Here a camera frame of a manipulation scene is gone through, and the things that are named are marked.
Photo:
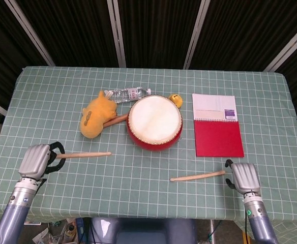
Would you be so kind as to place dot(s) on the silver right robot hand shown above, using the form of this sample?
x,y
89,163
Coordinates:
x,y
246,178

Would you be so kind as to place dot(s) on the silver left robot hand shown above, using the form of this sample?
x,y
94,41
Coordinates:
x,y
34,160

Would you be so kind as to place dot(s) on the light wooden drumstick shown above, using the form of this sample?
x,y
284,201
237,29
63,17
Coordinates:
x,y
196,176
87,154

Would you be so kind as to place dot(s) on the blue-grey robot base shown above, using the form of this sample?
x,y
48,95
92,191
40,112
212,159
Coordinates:
x,y
143,231

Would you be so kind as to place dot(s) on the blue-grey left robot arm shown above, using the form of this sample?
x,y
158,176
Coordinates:
x,y
18,200

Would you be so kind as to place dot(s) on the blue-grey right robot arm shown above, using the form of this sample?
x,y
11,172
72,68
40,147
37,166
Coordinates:
x,y
257,221

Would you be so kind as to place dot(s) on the red drum white skin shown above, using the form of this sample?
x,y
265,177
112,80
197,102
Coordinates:
x,y
153,119

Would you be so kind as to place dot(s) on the red cover spiral notebook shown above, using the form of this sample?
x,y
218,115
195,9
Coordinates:
x,y
218,139

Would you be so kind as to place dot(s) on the orange plush animal toy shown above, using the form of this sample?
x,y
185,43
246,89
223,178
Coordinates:
x,y
95,119

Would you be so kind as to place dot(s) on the brown wooden rod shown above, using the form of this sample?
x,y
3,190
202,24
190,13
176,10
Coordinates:
x,y
116,119

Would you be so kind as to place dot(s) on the small yellow round toy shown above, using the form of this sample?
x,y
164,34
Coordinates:
x,y
176,99

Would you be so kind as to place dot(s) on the green checked tablecloth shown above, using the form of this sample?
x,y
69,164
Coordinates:
x,y
138,183

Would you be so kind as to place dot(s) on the clear plastic water bottle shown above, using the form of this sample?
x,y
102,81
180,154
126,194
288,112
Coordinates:
x,y
128,94

